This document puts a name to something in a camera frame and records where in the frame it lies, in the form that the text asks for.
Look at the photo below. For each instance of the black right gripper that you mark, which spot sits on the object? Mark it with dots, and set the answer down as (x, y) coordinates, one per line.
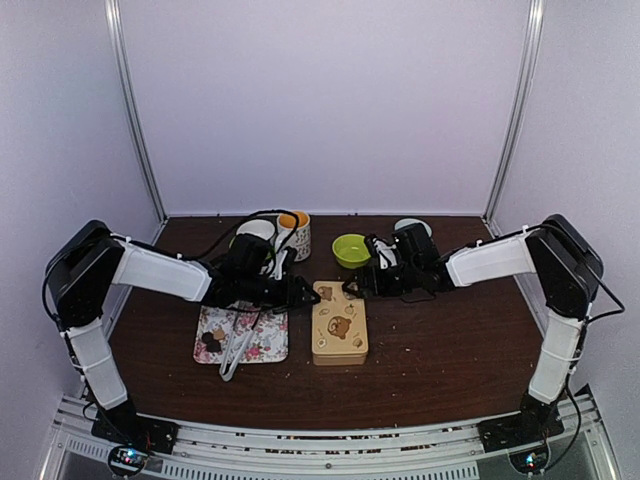
(377, 290)

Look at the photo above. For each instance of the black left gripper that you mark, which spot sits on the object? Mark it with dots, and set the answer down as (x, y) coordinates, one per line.
(287, 300)

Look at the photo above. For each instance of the bear print tin lid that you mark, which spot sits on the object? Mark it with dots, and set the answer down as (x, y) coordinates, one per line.
(337, 320)

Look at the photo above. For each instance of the tan tin box base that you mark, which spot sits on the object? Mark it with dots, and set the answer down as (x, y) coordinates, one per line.
(328, 355)

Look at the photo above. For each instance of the silver metal tongs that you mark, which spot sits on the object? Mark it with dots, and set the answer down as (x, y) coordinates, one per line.
(235, 350)

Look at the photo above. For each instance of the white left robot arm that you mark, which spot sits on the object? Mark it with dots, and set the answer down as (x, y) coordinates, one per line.
(80, 277)

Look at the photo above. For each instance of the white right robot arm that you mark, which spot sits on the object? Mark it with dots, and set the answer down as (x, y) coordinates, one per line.
(568, 272)

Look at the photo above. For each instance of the lime green bowl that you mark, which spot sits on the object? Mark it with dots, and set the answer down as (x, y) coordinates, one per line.
(350, 251)

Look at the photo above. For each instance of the white mug orange interior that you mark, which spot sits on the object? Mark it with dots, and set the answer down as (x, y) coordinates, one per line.
(294, 230)

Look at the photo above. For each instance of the floral rectangular tray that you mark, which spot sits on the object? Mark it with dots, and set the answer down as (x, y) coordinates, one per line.
(270, 343)

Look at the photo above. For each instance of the dark cup white interior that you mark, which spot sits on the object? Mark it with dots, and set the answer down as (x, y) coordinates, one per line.
(258, 227)

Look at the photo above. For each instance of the light blue ceramic bowl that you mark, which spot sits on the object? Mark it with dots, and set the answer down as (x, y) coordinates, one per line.
(404, 222)

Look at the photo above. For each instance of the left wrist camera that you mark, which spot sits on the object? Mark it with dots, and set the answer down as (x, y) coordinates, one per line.
(284, 259)

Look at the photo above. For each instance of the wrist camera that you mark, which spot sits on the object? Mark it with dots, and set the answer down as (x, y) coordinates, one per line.
(284, 259)
(385, 252)

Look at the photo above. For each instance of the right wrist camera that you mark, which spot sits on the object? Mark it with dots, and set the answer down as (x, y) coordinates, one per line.
(385, 252)

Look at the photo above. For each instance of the front aluminium rail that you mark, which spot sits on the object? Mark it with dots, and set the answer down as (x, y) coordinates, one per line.
(451, 450)

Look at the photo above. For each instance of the right aluminium frame post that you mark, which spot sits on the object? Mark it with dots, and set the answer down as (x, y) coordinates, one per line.
(527, 69)

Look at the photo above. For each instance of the aluminium frame post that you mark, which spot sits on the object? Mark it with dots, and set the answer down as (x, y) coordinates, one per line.
(116, 32)
(527, 69)

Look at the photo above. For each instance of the left aluminium frame post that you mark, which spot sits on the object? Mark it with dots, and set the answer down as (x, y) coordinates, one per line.
(116, 32)

